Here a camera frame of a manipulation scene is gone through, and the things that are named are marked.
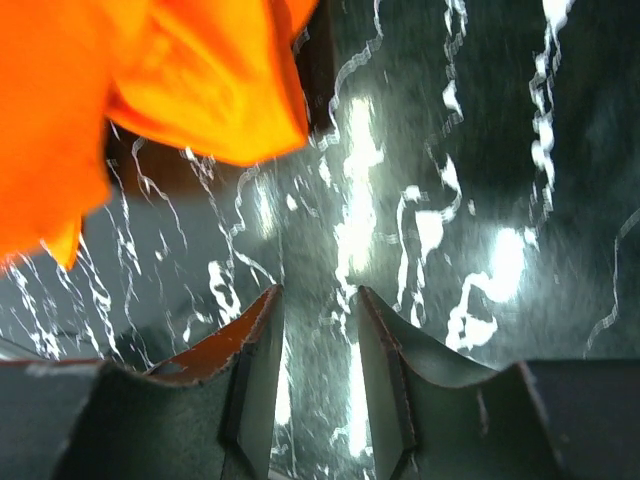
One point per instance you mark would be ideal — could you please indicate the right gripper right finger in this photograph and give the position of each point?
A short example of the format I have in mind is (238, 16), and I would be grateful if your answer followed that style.
(435, 414)

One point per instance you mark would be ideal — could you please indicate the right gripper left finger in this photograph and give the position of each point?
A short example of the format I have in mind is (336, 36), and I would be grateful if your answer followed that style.
(206, 413)

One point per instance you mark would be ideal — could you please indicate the orange t shirt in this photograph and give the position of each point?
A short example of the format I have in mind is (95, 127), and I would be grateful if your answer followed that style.
(217, 77)

